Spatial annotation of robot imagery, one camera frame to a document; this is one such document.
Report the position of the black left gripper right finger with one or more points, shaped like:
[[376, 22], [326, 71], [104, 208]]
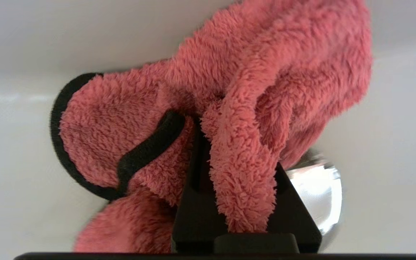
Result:
[[291, 216]]

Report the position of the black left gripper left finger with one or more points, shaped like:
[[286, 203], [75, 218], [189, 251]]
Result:
[[193, 216]]

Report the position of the pink cloth black trim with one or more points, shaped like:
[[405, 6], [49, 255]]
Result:
[[139, 108]]

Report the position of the beige sink basin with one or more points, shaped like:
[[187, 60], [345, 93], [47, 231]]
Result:
[[31, 36]]

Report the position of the chrome drain stopper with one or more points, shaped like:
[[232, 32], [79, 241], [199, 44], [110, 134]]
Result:
[[320, 195]]

